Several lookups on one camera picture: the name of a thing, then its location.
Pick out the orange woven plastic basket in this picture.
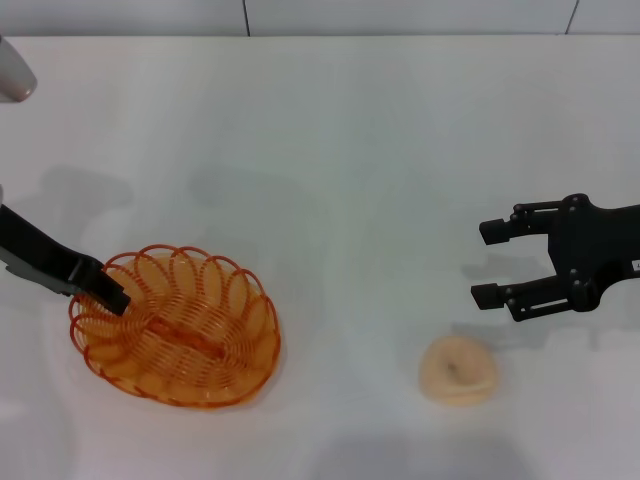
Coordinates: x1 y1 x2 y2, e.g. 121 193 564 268
68 243 283 409

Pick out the beige round bread bun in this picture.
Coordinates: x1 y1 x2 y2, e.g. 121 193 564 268
418 335 501 405

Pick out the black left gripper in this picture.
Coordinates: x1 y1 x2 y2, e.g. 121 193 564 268
0 203 133 317

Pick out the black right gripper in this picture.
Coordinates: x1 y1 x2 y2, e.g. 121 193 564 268
470 192 640 323

